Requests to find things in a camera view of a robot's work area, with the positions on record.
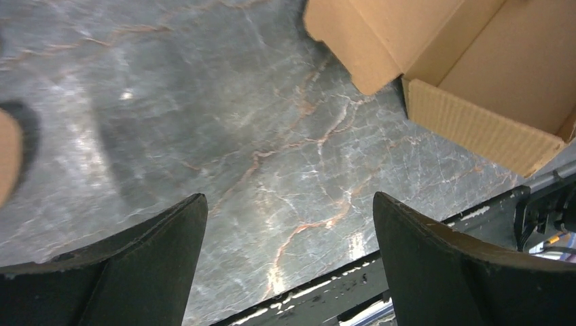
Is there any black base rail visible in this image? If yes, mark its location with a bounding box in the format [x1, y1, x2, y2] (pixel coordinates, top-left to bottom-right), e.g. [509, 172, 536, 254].
[222, 163, 575, 325]

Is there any stack of flat cardboard blanks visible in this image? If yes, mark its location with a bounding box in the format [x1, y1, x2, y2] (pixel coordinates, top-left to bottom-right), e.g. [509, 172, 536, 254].
[0, 109, 23, 206]

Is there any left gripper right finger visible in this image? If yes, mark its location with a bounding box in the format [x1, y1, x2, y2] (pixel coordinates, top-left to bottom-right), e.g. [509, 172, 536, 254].
[373, 192, 575, 325]

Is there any cardboard box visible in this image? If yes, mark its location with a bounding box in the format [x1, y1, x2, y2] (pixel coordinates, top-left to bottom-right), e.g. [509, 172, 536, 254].
[303, 0, 575, 177]

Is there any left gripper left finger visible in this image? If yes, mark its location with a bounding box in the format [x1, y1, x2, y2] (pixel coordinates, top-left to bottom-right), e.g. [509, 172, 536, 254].
[1, 194, 208, 325]

